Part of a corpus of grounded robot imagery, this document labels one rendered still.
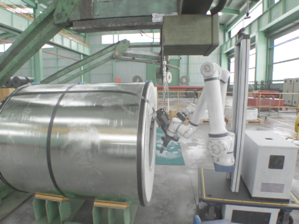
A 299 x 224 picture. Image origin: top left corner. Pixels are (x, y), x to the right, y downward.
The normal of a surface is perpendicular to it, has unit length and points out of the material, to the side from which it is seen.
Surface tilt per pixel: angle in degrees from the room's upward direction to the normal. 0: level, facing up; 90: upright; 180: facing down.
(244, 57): 90
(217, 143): 92
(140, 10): 90
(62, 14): 90
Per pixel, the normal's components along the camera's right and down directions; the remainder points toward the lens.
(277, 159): -0.24, 0.14
